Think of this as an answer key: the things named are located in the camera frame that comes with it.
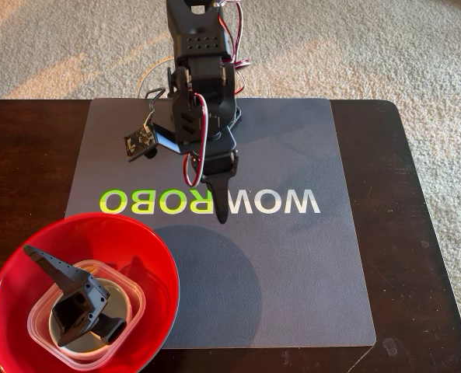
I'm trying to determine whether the black camera cable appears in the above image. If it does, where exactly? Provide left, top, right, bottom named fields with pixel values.
left=144, top=87, right=167, bottom=129

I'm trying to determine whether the clear plastic container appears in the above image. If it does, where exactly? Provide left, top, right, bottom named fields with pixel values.
left=26, top=259, right=147, bottom=371

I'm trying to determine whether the grey WOWROBO mat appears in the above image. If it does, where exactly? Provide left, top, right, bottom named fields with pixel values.
left=65, top=96, right=378, bottom=350

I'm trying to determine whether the small black printed buckle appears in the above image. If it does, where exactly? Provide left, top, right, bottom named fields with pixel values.
left=92, top=312, right=128, bottom=346

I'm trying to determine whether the red white servo wire bundle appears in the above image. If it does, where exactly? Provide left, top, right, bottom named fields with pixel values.
left=214, top=0, right=250, bottom=96
left=183, top=92, right=210, bottom=187

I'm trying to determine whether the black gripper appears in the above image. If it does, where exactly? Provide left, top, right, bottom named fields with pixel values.
left=153, top=124, right=239, bottom=226

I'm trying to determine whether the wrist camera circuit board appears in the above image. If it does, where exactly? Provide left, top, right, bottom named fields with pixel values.
left=124, top=124, right=158, bottom=162

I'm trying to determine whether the white curved cable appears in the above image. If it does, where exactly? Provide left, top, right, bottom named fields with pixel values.
left=136, top=57, right=175, bottom=98

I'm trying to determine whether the small white bowl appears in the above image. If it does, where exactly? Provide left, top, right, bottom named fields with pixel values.
left=47, top=277, right=133, bottom=359

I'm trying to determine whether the red bowl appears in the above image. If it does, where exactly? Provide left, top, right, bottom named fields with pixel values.
left=0, top=212, right=180, bottom=373

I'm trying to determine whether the black printed gripper part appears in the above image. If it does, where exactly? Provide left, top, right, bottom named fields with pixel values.
left=23, top=244, right=110, bottom=348

